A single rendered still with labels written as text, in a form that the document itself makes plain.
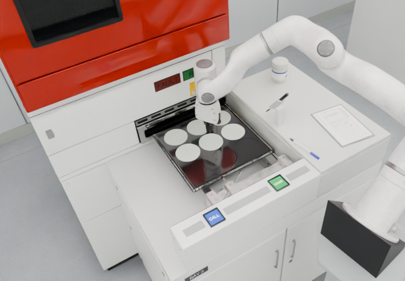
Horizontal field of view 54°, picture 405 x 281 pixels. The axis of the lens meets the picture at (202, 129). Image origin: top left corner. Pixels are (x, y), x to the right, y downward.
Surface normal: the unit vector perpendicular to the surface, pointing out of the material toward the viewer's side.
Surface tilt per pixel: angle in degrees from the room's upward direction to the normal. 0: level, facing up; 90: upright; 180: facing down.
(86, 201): 90
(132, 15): 90
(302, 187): 90
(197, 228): 0
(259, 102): 0
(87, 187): 90
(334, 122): 0
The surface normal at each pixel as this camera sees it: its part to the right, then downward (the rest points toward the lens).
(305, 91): -0.07, -0.73
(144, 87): 0.50, 0.56
